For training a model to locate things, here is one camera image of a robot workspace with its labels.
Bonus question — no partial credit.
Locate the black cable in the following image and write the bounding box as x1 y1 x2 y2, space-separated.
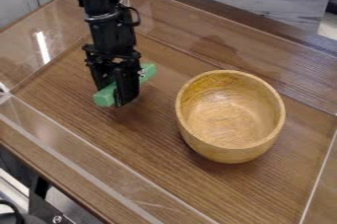
0 199 24 224

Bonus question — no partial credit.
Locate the green rectangular block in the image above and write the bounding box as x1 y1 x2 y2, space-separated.
92 63 157 108

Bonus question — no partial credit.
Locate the clear acrylic tray wall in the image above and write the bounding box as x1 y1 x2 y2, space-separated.
0 0 337 224

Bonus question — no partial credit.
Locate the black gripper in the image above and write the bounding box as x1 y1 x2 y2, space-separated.
82 14 141 108

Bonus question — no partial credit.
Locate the brown wooden bowl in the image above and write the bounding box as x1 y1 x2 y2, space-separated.
174 70 285 164

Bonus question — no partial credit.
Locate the black table leg bracket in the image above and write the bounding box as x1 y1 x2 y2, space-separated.
28 177 74 224

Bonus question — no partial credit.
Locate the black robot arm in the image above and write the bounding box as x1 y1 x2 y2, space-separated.
77 0 141 107

